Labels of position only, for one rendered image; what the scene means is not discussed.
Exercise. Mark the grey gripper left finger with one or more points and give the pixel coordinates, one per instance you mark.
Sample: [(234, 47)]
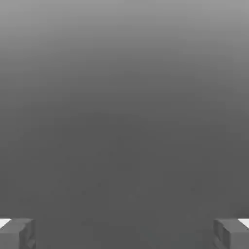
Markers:
[(13, 233)]

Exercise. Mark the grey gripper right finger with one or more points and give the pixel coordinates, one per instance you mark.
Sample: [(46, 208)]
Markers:
[(235, 233)]

